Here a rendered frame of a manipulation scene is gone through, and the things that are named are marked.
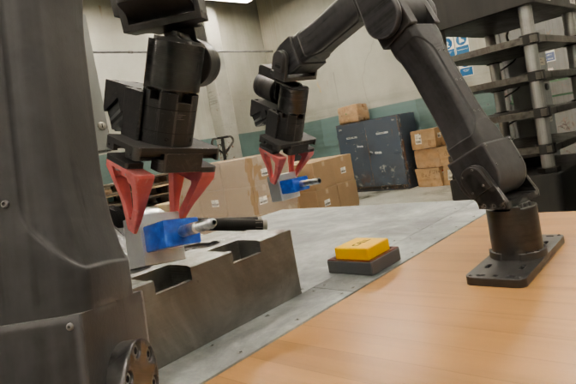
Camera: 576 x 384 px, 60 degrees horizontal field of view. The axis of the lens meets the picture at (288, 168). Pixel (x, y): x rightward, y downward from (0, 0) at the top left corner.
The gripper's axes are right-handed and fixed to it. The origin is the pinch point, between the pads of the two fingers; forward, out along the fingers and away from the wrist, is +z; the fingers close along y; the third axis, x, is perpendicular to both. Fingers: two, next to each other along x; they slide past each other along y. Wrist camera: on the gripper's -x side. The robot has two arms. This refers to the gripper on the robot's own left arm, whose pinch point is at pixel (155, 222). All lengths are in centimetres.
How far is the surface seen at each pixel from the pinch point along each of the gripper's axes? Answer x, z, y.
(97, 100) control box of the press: -92, 0, -34
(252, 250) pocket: 1.6, 4.9, -13.9
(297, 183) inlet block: -18.9, 3.3, -43.0
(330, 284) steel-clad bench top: 6.9, 9.5, -24.8
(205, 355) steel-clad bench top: 9.0, 12.0, -2.3
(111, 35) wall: -708, -19, -331
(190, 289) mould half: 4.5, 6.5, -2.6
